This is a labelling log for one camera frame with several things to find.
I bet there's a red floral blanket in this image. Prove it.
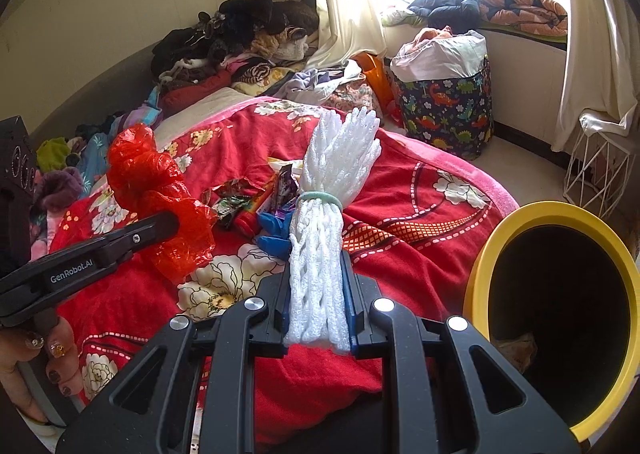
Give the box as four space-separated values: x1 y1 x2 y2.
47 96 521 445

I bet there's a blue plastic scrap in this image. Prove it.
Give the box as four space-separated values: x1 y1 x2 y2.
256 211 296 262

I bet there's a dinosaur print fabric basket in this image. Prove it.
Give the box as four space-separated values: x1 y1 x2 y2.
389 56 496 159

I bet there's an orange bag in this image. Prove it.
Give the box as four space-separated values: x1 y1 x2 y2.
357 52 401 122

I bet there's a red plastic bag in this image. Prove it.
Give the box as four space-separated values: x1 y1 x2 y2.
106 124 218 285

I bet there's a white foam net sleeve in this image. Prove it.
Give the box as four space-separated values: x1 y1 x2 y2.
284 106 383 355

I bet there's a pile of dark clothes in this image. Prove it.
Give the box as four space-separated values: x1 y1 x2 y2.
150 0 321 99

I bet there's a pink floral cloth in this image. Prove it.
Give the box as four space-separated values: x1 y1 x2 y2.
325 76 386 122

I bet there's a white wire stool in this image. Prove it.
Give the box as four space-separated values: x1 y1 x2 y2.
564 111 638 222

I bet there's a cream mattress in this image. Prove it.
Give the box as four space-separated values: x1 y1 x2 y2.
155 86 261 139

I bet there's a colourful clothes heap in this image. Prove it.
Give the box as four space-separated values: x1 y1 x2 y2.
30 111 131 255

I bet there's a green snack wrapper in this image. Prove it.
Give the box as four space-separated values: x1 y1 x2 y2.
202 179 261 229

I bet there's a dark clothing heap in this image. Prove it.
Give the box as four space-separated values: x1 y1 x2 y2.
407 0 511 32

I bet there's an orange patterned quilt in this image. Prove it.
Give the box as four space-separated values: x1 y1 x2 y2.
477 0 570 37

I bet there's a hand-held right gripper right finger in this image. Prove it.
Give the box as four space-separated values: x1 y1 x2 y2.
342 251 581 454

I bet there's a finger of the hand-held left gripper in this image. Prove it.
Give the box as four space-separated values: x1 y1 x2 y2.
97 211 181 265

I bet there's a cream curtain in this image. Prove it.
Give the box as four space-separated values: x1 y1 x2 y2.
550 0 640 152
300 0 396 72

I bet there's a crumpled paper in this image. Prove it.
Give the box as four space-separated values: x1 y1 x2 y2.
492 331 538 375

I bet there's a brown chocolate bar wrapper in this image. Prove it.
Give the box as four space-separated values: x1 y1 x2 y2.
276 165 301 207

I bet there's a white plastic bag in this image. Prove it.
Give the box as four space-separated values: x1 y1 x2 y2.
390 26 488 82

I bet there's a white lavender cloth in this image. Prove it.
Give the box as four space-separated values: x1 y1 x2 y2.
277 58 363 107

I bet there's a yellow trash bin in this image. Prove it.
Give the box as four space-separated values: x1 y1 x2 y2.
462 201 640 442

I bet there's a person's left hand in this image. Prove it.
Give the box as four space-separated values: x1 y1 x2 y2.
0 318 82 425

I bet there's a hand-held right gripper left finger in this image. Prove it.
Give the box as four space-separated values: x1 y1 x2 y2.
55 251 293 454

